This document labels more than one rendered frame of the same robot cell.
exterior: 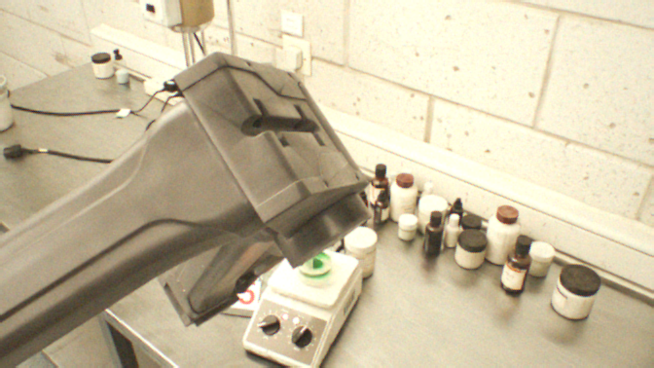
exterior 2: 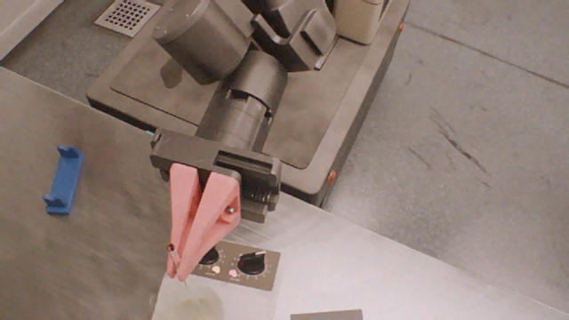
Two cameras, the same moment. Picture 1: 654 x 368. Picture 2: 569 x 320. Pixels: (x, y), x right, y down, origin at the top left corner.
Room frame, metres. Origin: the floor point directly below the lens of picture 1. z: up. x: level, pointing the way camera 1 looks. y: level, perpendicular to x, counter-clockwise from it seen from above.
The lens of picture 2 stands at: (0.80, 0.06, 1.35)
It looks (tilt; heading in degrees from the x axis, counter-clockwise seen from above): 58 degrees down; 161
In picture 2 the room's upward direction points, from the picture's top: 6 degrees clockwise
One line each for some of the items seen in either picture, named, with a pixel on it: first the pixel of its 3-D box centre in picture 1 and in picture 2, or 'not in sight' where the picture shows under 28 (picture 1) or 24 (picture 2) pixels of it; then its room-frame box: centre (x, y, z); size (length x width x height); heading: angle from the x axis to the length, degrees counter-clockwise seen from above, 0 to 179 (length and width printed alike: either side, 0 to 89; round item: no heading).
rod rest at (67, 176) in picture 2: not in sight; (62, 177); (0.42, -0.14, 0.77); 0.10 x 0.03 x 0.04; 166
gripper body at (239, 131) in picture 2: not in sight; (227, 146); (0.58, 0.08, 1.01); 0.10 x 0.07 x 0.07; 61
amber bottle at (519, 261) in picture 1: (518, 263); not in sight; (0.75, -0.34, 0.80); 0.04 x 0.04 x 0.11
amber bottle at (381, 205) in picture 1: (381, 205); not in sight; (0.94, -0.11, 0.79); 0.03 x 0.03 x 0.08
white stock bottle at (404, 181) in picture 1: (403, 197); not in sight; (0.95, -0.16, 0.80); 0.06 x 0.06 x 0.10
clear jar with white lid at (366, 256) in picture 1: (360, 253); not in sight; (0.79, -0.06, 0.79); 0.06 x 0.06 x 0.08
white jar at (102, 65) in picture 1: (102, 65); not in sight; (1.68, 0.72, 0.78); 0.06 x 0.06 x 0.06
